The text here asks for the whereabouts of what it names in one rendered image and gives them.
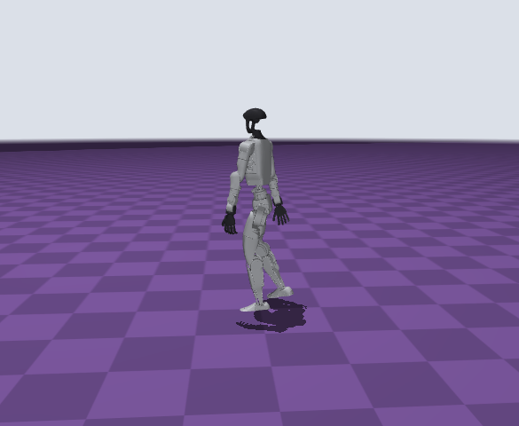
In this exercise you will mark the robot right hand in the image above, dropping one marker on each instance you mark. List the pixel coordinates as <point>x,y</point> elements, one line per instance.
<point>280,211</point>

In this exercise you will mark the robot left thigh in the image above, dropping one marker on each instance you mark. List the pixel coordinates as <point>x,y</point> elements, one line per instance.
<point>252,232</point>

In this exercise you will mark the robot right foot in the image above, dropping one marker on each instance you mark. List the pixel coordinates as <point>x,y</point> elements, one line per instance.
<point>287,291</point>

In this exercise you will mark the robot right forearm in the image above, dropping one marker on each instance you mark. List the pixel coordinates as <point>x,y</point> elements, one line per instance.
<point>274,189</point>

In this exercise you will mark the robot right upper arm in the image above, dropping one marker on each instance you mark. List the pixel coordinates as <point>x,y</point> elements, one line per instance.
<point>272,163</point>

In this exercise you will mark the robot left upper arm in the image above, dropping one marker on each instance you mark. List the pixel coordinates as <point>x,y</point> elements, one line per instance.
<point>246,148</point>

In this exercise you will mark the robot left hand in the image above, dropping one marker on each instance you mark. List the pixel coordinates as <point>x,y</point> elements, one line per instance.
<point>229,221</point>

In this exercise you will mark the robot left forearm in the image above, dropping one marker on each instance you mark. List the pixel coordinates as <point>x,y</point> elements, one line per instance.
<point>234,191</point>

